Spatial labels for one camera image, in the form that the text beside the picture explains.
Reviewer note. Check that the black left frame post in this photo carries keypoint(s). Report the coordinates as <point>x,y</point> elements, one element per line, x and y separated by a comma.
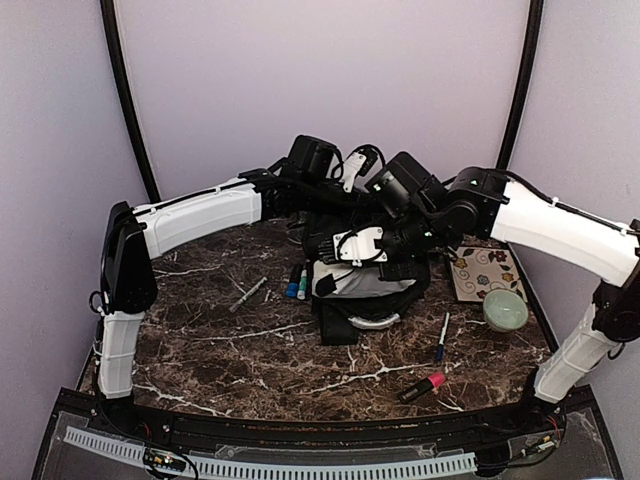
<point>125,95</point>

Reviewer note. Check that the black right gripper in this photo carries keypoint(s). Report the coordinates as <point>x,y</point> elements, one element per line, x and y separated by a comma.
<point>404,271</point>

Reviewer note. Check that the white pen with blue cap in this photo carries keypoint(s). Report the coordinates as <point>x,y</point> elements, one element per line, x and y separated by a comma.
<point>442,338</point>

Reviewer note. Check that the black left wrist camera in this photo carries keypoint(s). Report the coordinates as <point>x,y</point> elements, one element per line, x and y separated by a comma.
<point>311,157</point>

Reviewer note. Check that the black right frame post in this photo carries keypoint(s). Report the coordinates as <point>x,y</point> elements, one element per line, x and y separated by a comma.
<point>521,89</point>

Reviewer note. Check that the black front rail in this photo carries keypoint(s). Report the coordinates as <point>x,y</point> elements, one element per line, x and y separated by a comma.
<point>184,432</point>

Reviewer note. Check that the pink and black highlighter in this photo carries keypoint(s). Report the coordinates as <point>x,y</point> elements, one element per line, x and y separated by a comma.
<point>422,387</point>

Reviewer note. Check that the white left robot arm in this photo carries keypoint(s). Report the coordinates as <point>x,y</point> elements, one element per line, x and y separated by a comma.
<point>137,235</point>

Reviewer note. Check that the white green glue stick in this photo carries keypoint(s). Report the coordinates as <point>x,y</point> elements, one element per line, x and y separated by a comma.
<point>302,286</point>

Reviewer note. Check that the pale green ceramic bowl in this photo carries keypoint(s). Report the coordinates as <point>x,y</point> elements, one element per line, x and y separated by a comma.
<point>504,311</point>

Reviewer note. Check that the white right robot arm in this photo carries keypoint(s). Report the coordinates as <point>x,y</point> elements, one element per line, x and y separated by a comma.
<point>498,205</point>

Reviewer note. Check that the floral ceramic tile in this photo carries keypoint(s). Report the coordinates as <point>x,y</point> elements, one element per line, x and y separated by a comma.
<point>476,271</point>

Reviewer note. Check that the grey slotted cable duct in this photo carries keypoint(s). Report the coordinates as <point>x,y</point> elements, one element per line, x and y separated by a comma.
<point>237,462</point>

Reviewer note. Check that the black frame post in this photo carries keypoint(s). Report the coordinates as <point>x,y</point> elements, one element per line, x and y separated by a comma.
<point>521,89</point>
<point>125,95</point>

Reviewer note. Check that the black student backpack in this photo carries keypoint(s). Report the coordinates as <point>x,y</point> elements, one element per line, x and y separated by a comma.
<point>348,300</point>

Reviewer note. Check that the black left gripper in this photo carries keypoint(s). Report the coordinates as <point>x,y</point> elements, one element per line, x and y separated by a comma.
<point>358,199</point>

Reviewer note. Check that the blue capped black marker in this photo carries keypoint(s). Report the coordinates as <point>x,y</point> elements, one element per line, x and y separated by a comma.
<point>294,280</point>

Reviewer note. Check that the white pencil pouch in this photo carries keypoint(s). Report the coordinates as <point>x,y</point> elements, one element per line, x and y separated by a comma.
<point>343,281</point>

